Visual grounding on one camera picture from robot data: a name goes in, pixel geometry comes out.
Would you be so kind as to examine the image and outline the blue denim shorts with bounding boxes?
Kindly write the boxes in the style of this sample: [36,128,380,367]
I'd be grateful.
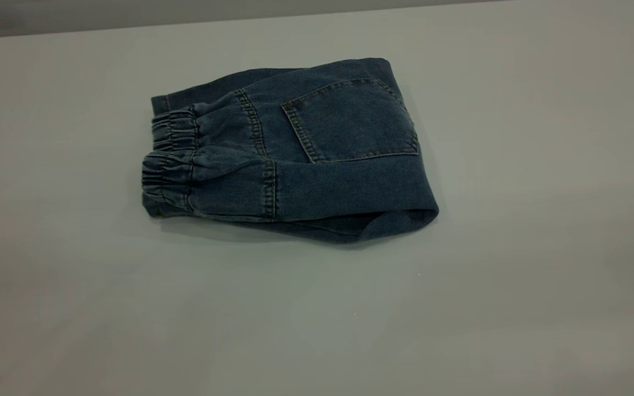
[141,57,440,245]

